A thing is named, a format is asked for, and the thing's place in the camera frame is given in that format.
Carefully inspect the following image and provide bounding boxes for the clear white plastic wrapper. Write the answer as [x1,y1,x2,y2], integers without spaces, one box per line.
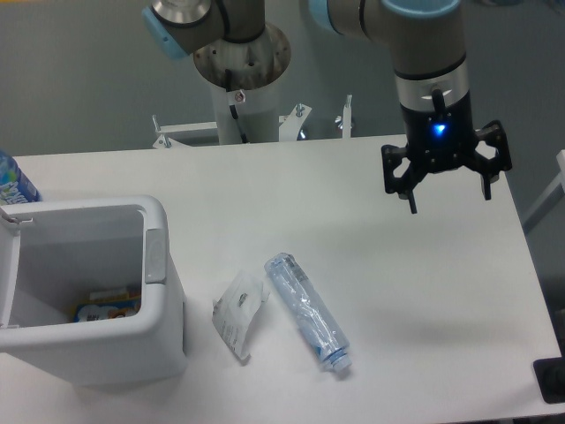
[212,271,270,364]

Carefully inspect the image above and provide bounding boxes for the black clamp at table edge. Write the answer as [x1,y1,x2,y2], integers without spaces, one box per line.
[533,357,564,405]

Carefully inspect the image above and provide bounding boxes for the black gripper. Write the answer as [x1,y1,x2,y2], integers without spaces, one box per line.
[380,91,514,215]

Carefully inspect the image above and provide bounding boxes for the white pedestal foot middle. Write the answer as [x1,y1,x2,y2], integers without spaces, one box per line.
[279,103,313,141]

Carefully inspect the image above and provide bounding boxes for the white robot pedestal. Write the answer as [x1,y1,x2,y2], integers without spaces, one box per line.
[193,23,291,145]

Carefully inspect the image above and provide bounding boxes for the white frame at right edge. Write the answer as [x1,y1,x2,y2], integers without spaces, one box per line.
[522,149,564,234]

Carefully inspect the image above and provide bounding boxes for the crushed clear plastic bottle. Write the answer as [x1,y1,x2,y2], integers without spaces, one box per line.
[264,253,352,374]

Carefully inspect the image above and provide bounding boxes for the black cable on pedestal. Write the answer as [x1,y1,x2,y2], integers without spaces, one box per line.
[224,68,249,145]

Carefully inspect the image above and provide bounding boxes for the colourful package in bin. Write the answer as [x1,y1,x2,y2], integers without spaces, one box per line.
[72,287,141,322]

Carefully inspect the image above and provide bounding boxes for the white pedestal foot left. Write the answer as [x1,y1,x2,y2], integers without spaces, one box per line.
[152,115,219,149]

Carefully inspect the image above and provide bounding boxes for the blue labelled bottle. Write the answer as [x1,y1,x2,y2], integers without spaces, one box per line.
[1,151,42,206]

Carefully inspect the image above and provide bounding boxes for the white pedestal foot right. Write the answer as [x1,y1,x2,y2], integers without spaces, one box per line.
[335,94,354,139]

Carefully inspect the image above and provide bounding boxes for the white open trash can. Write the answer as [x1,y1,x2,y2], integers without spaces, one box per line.
[1,195,187,385]

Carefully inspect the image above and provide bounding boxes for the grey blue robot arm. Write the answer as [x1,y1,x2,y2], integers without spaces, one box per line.
[141,1,512,201]

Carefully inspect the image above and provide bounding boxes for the white pedestal foot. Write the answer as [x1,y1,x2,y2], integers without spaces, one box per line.
[335,94,354,139]
[279,103,313,141]
[152,115,219,149]

